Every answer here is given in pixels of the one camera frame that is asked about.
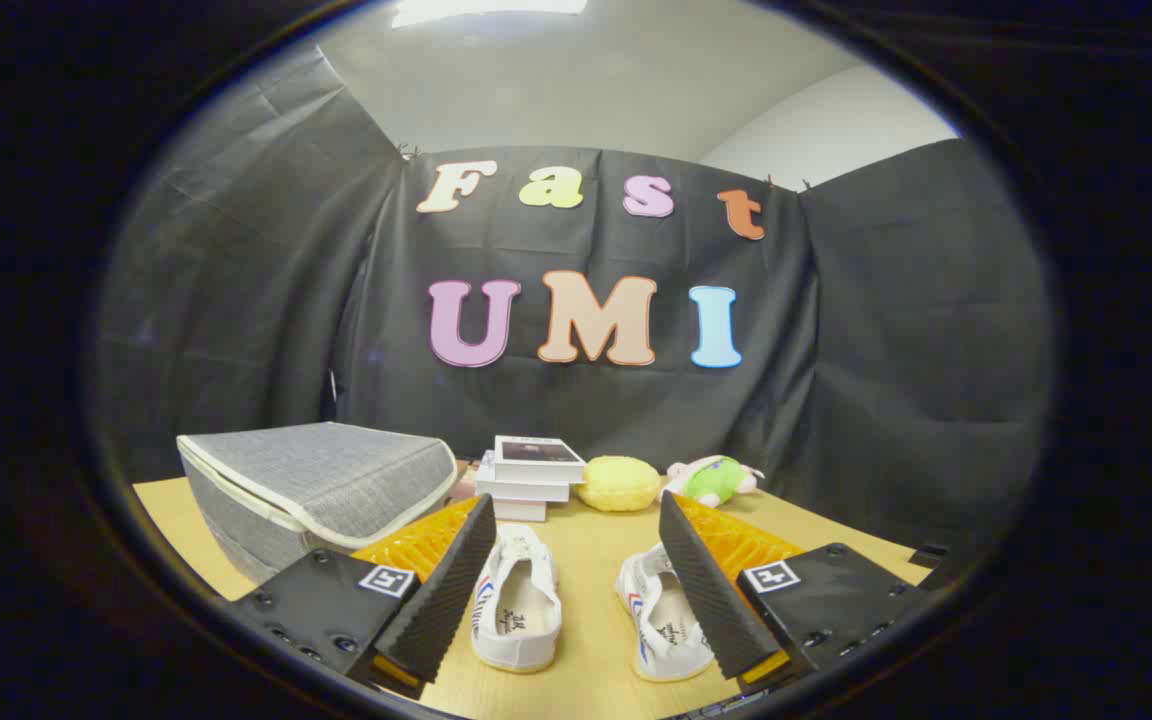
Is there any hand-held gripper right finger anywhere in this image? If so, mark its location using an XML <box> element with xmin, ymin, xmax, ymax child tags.
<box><xmin>658</xmin><ymin>490</ymin><xmax>927</xmax><ymax>693</ymax></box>

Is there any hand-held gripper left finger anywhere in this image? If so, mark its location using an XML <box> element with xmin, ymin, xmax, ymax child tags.
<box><xmin>228</xmin><ymin>494</ymin><xmax>498</xmax><ymax>699</ymax></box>

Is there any white canvas shoe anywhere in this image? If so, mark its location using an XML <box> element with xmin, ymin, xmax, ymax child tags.
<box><xmin>616</xmin><ymin>543</ymin><xmax>717</xmax><ymax>683</ymax></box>
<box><xmin>469</xmin><ymin>523</ymin><xmax>563</xmax><ymax>673</ymax></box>

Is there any grey fabric storage box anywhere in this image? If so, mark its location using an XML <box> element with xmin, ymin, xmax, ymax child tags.
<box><xmin>176</xmin><ymin>421</ymin><xmax>459</xmax><ymax>586</ymax></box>

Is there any pink and green plush toy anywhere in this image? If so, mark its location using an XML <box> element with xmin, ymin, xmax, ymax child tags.
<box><xmin>661</xmin><ymin>455</ymin><xmax>765</xmax><ymax>508</ymax></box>

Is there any thick white book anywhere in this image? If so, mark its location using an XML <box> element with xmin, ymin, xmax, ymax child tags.
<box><xmin>476</xmin><ymin>458</ymin><xmax>572</xmax><ymax>504</ymax></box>

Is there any yellow round plush toy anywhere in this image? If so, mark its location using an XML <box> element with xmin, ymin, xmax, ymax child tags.
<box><xmin>576</xmin><ymin>456</ymin><xmax>662</xmax><ymax>513</ymax></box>

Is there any white portrait cover book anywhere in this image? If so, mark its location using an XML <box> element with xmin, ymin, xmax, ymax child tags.
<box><xmin>493</xmin><ymin>435</ymin><xmax>587</xmax><ymax>486</ymax></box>

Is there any black backdrop cloth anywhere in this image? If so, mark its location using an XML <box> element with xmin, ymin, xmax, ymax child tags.
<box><xmin>86</xmin><ymin>45</ymin><xmax>1057</xmax><ymax>561</ymax></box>

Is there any ceiling light panel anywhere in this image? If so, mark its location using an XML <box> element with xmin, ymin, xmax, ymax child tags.
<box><xmin>391</xmin><ymin>0</ymin><xmax>589</xmax><ymax>29</ymax></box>

